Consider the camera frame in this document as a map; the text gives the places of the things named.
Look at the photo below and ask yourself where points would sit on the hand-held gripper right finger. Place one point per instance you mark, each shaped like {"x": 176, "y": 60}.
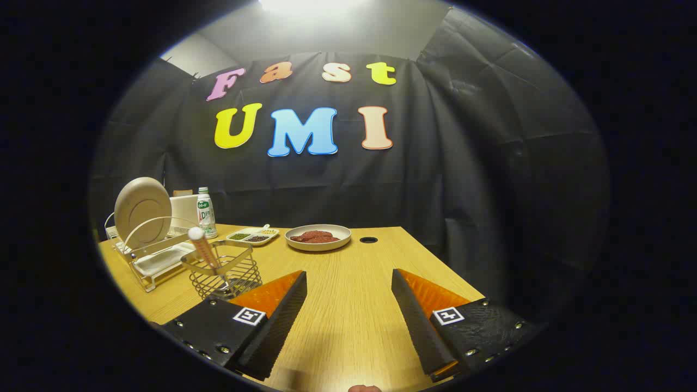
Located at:
{"x": 416, "y": 321}

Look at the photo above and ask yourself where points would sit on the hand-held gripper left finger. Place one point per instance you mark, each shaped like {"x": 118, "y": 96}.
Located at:
{"x": 283, "y": 318}

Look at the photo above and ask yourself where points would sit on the beige round plate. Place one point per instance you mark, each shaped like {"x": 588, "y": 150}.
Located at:
{"x": 142, "y": 209}

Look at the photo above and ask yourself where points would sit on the beige plate with meat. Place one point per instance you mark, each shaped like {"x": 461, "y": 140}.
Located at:
{"x": 318, "y": 246}

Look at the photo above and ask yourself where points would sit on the white divided bean dish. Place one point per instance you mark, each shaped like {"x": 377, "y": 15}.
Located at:
{"x": 255, "y": 238}

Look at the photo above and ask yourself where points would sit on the red meat piece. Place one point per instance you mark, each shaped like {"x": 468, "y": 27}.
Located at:
{"x": 311, "y": 235}
{"x": 326, "y": 239}

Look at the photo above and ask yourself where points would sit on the white green-label drink bottle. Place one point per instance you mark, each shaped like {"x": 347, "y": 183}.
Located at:
{"x": 206, "y": 215}

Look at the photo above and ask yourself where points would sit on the black backdrop cloth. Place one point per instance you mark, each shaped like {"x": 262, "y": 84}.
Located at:
{"x": 435, "y": 190}

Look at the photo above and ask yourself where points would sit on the white toaster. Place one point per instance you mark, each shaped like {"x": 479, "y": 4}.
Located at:
{"x": 184, "y": 211}

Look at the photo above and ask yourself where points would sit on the brown bread slice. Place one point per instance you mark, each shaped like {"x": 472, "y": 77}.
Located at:
{"x": 183, "y": 193}

